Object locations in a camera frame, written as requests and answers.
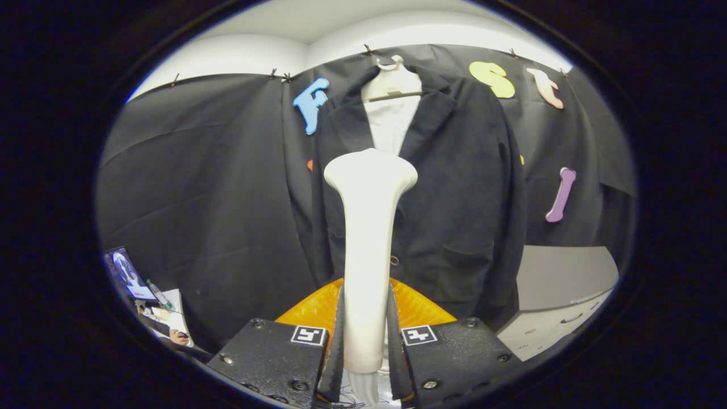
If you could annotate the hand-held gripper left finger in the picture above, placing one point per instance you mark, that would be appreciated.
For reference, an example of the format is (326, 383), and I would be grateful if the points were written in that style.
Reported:
(336, 363)

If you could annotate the grey cabinet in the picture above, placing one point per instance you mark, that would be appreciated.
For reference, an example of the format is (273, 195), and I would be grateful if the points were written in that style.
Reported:
(556, 272)

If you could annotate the black backdrop cloth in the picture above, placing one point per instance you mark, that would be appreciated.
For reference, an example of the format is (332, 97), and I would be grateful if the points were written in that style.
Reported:
(199, 199)

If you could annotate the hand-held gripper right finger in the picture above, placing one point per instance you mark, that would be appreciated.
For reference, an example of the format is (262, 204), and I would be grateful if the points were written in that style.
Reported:
(396, 363)

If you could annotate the cream plastic hanger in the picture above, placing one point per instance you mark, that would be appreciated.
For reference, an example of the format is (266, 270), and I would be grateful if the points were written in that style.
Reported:
(392, 85)

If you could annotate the black blazer jacket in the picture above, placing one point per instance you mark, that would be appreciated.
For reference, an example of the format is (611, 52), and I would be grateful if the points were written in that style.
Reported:
(454, 199)

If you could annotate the white desk with papers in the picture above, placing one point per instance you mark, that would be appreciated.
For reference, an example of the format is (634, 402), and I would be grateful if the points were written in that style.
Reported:
(173, 318)

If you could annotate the green plastic bottle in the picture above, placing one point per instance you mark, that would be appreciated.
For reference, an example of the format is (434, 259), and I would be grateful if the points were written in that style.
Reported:
(159, 295)

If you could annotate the white shirt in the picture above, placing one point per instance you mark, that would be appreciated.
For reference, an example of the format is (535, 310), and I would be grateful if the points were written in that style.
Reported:
(392, 125)

